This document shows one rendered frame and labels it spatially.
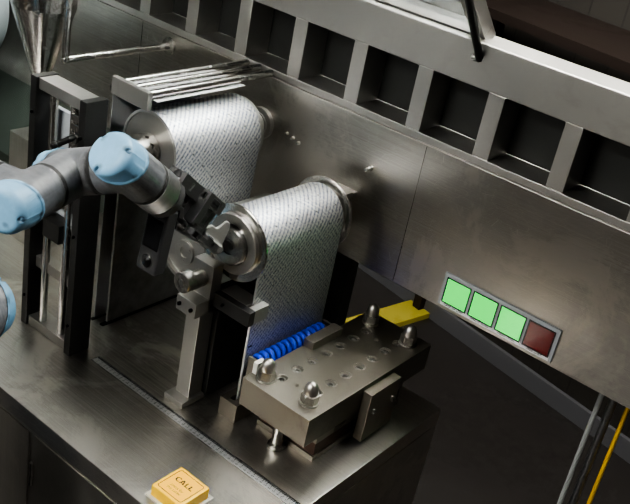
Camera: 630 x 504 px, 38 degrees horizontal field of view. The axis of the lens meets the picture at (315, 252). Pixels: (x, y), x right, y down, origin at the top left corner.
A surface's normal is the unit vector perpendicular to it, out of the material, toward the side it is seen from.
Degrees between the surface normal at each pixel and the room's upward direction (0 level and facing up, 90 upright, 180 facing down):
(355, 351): 0
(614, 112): 90
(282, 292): 90
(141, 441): 0
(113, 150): 50
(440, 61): 90
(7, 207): 90
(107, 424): 0
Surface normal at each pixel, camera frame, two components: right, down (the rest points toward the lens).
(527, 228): -0.62, 0.25
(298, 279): 0.76, 0.42
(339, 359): 0.18, -0.87
